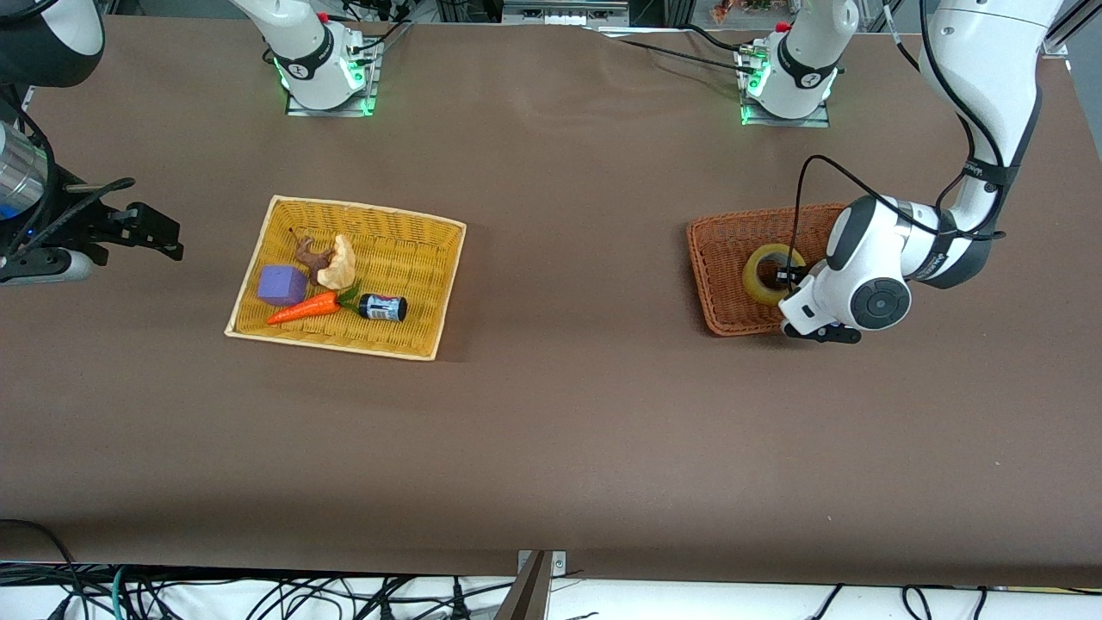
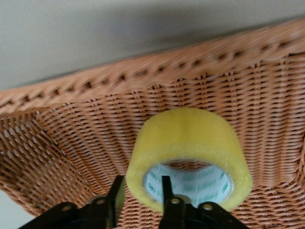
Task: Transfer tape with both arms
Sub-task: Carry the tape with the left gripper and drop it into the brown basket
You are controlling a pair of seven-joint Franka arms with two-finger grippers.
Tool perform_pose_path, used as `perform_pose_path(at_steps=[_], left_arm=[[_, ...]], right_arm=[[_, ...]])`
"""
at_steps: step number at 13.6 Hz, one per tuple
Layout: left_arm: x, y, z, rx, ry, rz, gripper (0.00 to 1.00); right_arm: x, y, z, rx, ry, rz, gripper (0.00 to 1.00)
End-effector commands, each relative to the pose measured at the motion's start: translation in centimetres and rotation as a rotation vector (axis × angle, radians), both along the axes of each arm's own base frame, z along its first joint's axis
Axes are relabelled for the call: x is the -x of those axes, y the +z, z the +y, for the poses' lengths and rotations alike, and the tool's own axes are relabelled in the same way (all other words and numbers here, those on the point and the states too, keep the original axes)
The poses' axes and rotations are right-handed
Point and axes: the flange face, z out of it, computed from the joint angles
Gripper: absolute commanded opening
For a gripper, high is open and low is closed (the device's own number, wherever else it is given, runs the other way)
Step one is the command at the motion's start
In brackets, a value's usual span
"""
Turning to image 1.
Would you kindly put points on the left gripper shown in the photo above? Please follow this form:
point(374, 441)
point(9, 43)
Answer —
point(789, 277)

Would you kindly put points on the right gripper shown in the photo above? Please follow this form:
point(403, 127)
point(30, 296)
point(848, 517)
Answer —
point(86, 226)

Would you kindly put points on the clear yellowish tape roll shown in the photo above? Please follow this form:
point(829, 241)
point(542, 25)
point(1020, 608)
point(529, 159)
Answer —
point(756, 280)

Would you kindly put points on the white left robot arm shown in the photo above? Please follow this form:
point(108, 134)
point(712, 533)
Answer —
point(878, 284)

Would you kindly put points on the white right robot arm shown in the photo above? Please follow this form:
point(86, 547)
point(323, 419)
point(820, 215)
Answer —
point(301, 52)

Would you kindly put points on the brown wicker basket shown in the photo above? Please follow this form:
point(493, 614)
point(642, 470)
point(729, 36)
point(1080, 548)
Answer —
point(723, 258)

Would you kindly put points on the purple foam cube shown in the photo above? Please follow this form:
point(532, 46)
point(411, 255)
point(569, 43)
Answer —
point(281, 285)

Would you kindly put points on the brown toy piece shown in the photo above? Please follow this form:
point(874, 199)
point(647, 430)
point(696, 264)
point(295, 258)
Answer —
point(308, 254)

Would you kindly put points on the orange toy carrot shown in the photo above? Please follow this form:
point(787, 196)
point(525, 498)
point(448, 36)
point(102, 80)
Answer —
point(306, 308)

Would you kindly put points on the beige croissant toy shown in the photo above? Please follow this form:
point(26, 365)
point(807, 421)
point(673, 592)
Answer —
point(340, 267)

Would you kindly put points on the small black bottle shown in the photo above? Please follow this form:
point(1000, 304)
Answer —
point(383, 307)

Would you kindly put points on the yellow wicker basket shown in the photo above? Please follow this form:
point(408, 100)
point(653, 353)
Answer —
point(413, 258)

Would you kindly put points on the colourful toy pile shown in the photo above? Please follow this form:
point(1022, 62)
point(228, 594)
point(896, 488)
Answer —
point(740, 7)

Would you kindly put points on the black electronics box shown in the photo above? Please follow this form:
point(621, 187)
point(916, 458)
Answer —
point(564, 10)

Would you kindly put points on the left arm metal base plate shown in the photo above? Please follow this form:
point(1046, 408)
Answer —
point(751, 116)

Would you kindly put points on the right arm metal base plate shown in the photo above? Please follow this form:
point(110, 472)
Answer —
point(372, 82)

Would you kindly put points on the metal table bracket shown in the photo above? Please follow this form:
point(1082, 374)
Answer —
point(558, 561)

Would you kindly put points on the aluminium frame rail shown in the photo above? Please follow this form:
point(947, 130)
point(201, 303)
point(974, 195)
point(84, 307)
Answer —
point(1072, 30)

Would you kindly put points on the brown post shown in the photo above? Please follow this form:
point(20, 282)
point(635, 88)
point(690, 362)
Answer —
point(525, 594)

